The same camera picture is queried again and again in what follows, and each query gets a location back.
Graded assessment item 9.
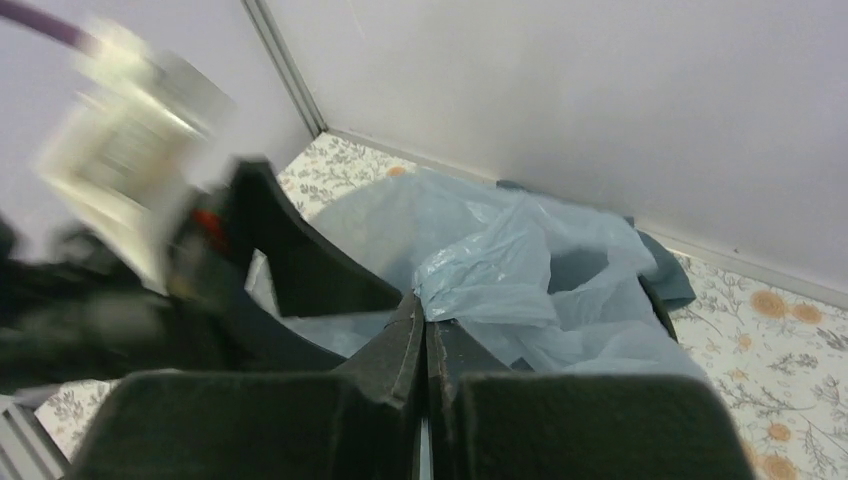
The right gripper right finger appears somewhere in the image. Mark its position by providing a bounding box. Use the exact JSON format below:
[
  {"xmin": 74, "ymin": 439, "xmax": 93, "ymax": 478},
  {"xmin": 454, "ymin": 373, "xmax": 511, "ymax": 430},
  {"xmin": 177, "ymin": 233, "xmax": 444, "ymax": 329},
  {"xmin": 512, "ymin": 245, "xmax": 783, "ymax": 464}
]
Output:
[{"xmin": 425, "ymin": 322, "xmax": 754, "ymax": 479}]

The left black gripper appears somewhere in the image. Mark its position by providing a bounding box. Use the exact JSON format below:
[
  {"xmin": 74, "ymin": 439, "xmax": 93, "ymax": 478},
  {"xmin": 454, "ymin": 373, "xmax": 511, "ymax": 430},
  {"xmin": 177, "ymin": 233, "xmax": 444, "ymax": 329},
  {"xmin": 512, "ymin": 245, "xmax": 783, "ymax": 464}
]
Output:
[{"xmin": 1, "ymin": 159, "xmax": 402, "ymax": 395}]

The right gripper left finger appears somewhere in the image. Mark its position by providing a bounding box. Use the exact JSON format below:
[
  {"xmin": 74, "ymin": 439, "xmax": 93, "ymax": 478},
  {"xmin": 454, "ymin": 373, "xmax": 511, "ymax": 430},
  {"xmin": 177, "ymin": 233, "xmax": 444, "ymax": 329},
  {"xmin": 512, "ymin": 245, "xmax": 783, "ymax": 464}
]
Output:
[{"xmin": 68, "ymin": 294, "xmax": 424, "ymax": 479}]

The light blue plastic trash bag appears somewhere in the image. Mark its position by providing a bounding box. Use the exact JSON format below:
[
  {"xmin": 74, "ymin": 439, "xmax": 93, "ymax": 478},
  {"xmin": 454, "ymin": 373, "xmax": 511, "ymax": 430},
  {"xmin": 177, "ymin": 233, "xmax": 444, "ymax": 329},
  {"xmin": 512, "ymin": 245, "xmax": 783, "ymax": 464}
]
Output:
[{"xmin": 245, "ymin": 166, "xmax": 709, "ymax": 382}]

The grey-blue crumpled cloth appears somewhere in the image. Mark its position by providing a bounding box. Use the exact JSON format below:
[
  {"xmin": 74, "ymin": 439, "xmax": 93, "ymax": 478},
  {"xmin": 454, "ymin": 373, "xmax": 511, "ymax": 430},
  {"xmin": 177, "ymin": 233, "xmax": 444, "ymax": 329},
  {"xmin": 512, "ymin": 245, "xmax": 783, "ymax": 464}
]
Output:
[{"xmin": 496, "ymin": 180, "xmax": 698, "ymax": 313}]

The floral patterned table mat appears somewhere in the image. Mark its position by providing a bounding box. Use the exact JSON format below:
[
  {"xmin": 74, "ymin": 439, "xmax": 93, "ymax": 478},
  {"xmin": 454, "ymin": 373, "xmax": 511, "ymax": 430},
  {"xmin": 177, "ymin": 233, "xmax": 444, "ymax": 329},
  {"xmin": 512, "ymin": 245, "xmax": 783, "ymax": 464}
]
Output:
[{"xmin": 35, "ymin": 133, "xmax": 847, "ymax": 479}]

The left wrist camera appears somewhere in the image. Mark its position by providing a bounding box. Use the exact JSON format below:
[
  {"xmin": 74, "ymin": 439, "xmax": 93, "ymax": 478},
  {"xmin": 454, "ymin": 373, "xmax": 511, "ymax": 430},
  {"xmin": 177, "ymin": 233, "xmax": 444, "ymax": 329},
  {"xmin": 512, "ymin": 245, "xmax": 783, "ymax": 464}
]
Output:
[{"xmin": 36, "ymin": 19, "xmax": 233, "ymax": 292}]

